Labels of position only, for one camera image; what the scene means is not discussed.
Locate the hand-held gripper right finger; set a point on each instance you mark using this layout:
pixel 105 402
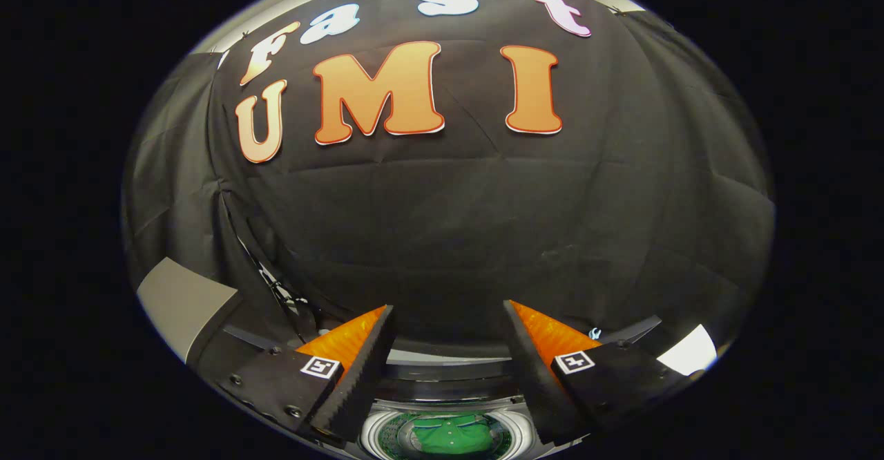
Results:
pixel 535 377

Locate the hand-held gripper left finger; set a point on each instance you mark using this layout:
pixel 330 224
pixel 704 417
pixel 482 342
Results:
pixel 362 377

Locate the dark washing machine lid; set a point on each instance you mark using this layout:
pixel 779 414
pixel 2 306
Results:
pixel 449 349

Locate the green polo shirt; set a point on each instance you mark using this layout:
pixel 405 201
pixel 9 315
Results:
pixel 452 436

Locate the white table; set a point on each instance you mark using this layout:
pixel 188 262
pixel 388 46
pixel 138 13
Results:
pixel 687 351

